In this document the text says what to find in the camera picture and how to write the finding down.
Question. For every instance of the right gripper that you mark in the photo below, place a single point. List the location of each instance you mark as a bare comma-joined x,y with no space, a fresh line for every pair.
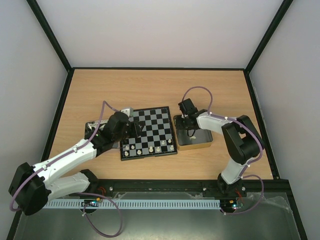
186,122

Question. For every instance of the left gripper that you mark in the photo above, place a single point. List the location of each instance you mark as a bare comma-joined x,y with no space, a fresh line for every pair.
136,132

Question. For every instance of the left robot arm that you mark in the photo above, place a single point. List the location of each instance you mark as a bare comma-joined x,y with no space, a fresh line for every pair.
33,186

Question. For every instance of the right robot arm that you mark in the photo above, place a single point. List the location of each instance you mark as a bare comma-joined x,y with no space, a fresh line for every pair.
244,143

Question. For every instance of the gold tin with white pieces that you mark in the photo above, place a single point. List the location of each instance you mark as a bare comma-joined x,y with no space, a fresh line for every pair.
191,139

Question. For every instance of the tin tray with black pieces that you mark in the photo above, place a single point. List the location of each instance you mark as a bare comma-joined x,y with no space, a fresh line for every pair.
91,126

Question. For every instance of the black silver chessboard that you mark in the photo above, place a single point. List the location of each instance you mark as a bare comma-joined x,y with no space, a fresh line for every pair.
158,127

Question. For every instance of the light blue cable duct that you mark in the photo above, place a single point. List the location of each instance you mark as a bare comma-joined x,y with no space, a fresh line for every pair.
136,204

